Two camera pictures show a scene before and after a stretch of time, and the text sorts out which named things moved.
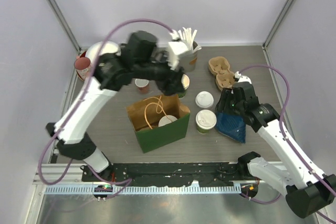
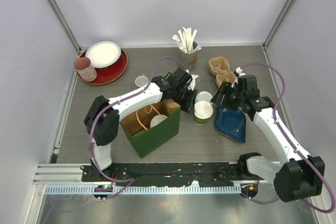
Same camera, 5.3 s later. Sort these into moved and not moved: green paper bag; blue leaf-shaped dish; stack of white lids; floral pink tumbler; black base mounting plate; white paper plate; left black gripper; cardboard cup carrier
Moved: left black gripper; green paper bag
Not moved: stack of white lids; blue leaf-shaped dish; white paper plate; floral pink tumbler; cardboard cup carrier; black base mounting plate
